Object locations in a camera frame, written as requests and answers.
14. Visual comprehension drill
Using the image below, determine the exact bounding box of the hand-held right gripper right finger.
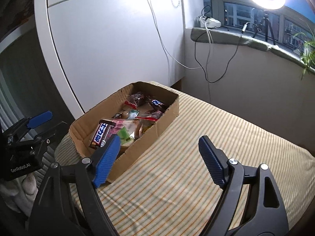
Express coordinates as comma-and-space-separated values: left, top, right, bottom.
198, 135, 290, 236

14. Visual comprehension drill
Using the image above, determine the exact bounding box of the large brown chocolate bar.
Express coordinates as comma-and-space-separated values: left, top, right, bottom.
89, 119, 116, 149

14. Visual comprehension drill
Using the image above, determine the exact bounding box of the pink printed bread packet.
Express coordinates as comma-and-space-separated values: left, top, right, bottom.
108, 118, 144, 153

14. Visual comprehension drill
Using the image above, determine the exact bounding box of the white plush toy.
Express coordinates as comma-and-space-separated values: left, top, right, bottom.
0, 172, 40, 217

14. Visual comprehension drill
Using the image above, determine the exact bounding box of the green candy packet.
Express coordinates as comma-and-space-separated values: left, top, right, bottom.
116, 126, 131, 143

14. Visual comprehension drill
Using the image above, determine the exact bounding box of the chocolate ball clear blue cup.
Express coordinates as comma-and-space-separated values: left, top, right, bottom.
122, 111, 139, 120

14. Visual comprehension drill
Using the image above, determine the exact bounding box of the long white cable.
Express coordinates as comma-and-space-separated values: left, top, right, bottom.
144, 0, 198, 70

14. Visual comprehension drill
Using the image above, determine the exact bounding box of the black cable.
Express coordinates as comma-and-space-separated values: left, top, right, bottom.
194, 25, 246, 83

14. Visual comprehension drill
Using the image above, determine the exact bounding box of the red white candy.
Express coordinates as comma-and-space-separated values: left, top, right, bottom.
141, 110, 163, 121

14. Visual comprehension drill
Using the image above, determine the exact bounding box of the dark red clear snack packet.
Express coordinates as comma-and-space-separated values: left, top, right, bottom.
124, 92, 149, 108

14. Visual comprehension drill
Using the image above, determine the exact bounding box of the black tripod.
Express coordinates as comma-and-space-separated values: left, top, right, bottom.
252, 10, 277, 46

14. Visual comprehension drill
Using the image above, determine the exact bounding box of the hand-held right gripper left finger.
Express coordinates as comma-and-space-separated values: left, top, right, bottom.
25, 135, 121, 236

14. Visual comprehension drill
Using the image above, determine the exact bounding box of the potted green plant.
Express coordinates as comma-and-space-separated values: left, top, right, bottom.
294, 25, 315, 79

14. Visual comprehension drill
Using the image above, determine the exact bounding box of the white charger cable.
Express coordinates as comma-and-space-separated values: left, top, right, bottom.
204, 22, 213, 99

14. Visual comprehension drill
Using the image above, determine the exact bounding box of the white power strip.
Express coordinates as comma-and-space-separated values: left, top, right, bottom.
198, 15, 221, 28

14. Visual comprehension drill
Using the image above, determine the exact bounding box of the white wardrobe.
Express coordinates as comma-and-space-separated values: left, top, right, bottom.
34, 0, 203, 113

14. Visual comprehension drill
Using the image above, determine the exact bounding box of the small blue brown chocolate bar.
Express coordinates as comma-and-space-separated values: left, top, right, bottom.
151, 99, 168, 110

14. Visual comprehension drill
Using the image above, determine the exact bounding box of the large window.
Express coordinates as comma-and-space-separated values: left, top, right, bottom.
200, 0, 315, 62

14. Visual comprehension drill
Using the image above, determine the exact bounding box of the brown cardboard box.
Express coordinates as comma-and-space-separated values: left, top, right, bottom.
69, 81, 180, 183

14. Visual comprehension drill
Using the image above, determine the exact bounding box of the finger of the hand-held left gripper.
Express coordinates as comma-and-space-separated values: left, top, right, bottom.
30, 121, 72, 153
10, 111, 53, 138

